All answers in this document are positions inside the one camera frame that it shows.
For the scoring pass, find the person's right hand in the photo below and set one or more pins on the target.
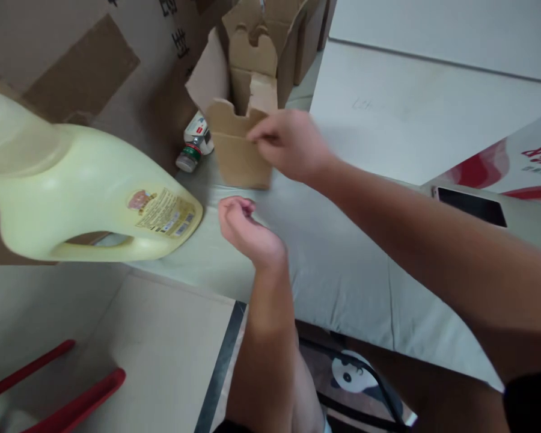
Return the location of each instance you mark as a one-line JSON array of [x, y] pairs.
[[297, 144]]

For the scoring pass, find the clear bottle with red label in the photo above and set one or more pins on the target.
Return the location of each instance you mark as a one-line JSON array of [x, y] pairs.
[[194, 146]]

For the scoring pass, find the grey cloth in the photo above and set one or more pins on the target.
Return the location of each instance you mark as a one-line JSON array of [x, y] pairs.
[[342, 270]]

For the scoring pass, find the yellow detergent jug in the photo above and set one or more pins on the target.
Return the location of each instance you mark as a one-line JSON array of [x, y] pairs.
[[90, 189]]

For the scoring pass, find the large brown cardboard carton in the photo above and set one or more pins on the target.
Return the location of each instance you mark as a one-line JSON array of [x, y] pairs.
[[72, 45]]

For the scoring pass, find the dark brown cardboard carton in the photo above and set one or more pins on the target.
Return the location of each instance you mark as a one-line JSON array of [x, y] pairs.
[[313, 40]]

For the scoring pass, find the white box with red print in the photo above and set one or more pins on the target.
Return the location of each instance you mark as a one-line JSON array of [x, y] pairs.
[[514, 167]]

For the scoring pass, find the black smartphone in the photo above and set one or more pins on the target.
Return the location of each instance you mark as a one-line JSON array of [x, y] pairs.
[[471, 205]]

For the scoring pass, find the open brown cardboard box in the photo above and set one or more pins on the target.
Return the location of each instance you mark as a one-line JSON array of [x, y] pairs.
[[257, 58]]

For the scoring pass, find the person's left fingers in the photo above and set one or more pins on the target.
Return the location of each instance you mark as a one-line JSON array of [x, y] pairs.
[[236, 207]]

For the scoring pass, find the small brown cardboard box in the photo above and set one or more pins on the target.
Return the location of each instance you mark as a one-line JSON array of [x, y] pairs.
[[239, 158]]

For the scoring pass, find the person's left hand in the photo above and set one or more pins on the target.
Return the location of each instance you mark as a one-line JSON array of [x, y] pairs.
[[252, 234]]

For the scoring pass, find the panda print cushion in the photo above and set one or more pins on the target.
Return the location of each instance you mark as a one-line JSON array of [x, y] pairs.
[[349, 376]]

